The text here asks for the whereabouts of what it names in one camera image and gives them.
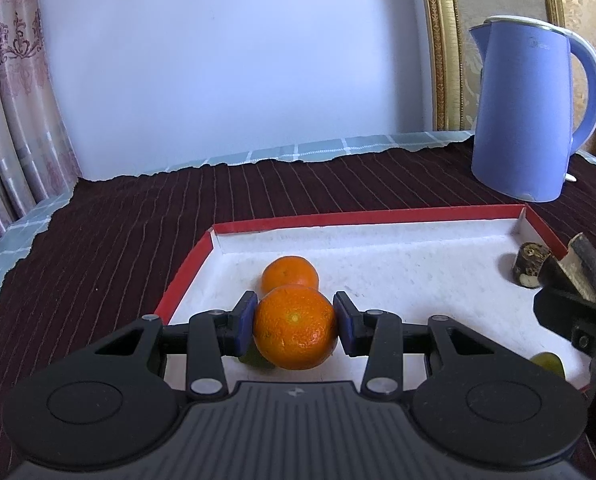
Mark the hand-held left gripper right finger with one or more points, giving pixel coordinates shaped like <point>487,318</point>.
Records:
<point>345,325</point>

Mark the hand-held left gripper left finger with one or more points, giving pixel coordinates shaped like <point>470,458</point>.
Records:
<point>243,325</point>

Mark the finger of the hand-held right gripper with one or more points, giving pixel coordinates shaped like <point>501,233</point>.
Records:
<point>558,305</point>

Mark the sugarcane piece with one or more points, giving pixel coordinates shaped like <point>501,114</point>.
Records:
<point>527,270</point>
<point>578,265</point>

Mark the orange mandarin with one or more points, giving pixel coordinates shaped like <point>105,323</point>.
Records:
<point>290,272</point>
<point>294,327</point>

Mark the green tomato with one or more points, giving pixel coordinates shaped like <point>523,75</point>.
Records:
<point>548,362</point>

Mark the red cardboard box tray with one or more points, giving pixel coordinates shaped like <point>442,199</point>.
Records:
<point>403,270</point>

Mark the white kettle base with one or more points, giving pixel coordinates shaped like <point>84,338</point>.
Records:
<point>570,177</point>

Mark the dark maroon striped cloth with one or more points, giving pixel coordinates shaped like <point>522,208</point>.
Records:
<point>128,220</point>

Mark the blue electric kettle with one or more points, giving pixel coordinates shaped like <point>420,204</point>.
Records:
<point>518,120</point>

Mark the white backdrop board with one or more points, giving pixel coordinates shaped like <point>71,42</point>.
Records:
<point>228,60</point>

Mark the pink patterned curtain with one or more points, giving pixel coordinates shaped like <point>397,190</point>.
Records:
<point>13,110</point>

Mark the gold framed wall panel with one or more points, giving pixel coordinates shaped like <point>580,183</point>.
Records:
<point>440,35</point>

